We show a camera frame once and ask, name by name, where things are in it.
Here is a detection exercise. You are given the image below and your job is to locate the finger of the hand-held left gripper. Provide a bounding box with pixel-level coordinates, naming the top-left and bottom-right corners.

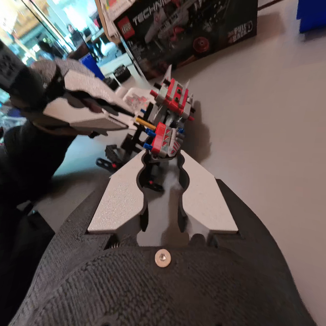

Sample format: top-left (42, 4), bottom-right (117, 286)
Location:
top-left (43, 97), bottom-right (130, 136)
top-left (63, 69), bottom-right (135, 118)

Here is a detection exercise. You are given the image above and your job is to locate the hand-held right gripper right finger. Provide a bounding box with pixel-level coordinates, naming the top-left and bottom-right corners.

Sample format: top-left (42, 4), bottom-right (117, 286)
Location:
top-left (177, 150), bottom-right (239, 242)

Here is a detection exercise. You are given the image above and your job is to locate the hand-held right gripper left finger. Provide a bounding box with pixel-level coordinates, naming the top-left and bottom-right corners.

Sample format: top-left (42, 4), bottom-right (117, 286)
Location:
top-left (87, 150), bottom-right (149, 234)

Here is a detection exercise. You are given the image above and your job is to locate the toy brick vehicle model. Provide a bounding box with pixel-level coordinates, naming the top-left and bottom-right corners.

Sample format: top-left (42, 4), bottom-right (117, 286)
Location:
top-left (96, 64), bottom-right (197, 193)

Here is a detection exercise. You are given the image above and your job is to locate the grey desk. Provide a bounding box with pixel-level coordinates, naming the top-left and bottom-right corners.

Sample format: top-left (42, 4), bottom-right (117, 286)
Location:
top-left (33, 0), bottom-right (326, 316)

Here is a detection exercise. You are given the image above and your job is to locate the blue plastic container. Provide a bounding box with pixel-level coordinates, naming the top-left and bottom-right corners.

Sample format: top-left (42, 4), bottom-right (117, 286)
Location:
top-left (79, 55), bottom-right (105, 80)

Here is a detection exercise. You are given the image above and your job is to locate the open instruction booklet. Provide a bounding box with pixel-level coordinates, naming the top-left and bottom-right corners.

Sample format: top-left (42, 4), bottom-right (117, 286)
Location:
top-left (115, 86), bottom-right (153, 123)

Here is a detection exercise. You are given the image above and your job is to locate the cardboard box with white label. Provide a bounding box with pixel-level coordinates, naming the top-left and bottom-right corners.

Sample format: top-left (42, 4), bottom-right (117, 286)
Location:
top-left (95, 0), bottom-right (128, 45)

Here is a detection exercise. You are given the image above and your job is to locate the person's dark clothing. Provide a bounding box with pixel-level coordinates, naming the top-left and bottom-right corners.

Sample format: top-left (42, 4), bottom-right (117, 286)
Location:
top-left (0, 201), bottom-right (55, 321)

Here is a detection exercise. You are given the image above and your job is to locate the black toy set box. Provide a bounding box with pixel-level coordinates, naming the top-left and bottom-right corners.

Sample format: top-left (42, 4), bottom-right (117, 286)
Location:
top-left (113, 0), bottom-right (258, 79)

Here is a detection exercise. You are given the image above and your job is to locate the blue plastic bin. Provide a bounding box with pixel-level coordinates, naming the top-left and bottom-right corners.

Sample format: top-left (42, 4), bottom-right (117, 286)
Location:
top-left (296, 0), bottom-right (326, 33)

